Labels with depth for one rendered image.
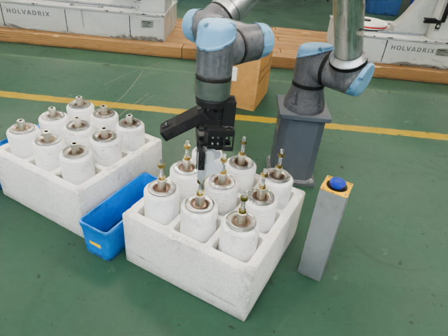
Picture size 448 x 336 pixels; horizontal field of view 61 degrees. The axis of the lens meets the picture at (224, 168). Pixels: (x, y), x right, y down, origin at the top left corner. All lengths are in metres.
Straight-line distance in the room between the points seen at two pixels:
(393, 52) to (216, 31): 2.35
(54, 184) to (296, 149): 0.84
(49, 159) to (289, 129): 0.81
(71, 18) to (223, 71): 2.34
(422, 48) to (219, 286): 2.44
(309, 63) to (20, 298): 1.10
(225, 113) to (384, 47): 2.25
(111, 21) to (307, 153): 1.90
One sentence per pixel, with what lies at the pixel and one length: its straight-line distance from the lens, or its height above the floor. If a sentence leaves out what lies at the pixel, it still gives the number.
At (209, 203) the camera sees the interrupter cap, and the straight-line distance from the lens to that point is 0.97.
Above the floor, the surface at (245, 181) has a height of 0.21.
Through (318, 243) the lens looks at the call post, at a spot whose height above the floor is 0.14.
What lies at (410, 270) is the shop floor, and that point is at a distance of 1.34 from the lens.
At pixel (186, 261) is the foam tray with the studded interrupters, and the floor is 0.12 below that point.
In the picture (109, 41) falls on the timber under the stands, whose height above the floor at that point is 0.07.
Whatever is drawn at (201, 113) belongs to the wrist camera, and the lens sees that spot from 0.80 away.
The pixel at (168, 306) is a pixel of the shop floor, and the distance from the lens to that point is 1.07.
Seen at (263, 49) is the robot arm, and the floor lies 0.64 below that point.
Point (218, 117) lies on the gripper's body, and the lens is 0.82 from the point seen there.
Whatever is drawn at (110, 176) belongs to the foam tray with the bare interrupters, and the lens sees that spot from 1.23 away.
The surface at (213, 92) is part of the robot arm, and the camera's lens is 0.77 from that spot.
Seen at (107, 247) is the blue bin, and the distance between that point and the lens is 1.14.
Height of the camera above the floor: 0.86
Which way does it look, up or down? 34 degrees down
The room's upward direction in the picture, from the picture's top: 5 degrees clockwise
